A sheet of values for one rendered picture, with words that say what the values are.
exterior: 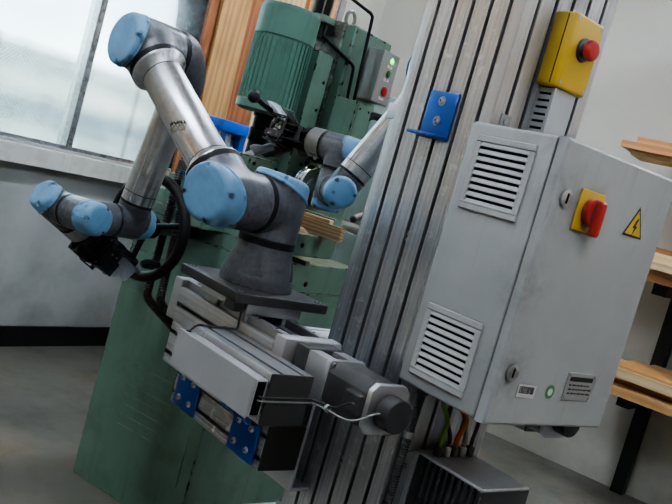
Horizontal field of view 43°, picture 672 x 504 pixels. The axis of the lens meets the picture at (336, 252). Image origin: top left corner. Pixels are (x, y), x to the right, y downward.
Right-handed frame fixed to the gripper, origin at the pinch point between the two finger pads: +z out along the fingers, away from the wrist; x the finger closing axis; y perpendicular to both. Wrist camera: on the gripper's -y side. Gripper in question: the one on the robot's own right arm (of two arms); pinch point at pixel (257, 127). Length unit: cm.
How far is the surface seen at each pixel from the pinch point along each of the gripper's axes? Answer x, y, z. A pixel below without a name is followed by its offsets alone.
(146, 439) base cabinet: 91, -18, 7
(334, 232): 17.7, -19.1, -23.2
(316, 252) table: 24.4, -20.1, -19.7
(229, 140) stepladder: -10, -83, 82
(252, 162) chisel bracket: 7.0, -14.3, 8.7
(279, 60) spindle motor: -21.5, -5.8, 7.2
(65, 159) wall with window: 22, -59, 137
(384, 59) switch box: -39, -37, -4
